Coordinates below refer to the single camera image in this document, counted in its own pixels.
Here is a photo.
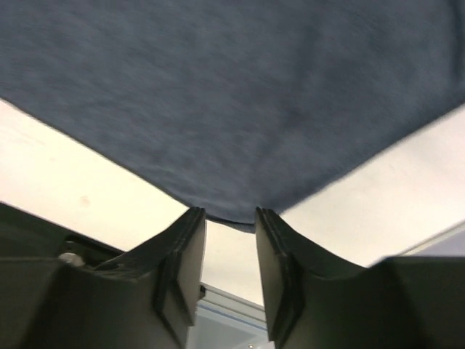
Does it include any aluminium frame rail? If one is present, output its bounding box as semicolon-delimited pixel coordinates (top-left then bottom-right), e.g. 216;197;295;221
186;222;464;348

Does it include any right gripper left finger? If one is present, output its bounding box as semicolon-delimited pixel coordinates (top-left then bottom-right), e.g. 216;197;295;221
1;204;206;348

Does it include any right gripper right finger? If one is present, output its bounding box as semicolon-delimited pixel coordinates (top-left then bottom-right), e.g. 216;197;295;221
255;209;464;349

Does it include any dark blue towel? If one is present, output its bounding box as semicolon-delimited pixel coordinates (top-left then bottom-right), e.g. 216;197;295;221
1;1;464;230

